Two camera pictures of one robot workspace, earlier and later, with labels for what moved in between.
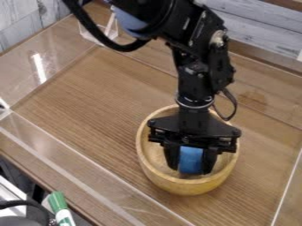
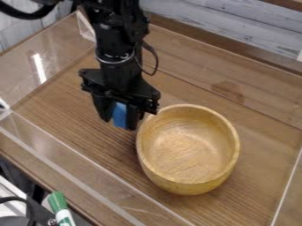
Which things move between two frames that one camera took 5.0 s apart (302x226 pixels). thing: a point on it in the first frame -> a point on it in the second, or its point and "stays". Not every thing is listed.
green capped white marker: x=58 y=205 stays
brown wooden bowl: x=167 y=180 stays
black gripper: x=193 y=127 -> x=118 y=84
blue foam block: x=189 y=159 -> x=118 y=115
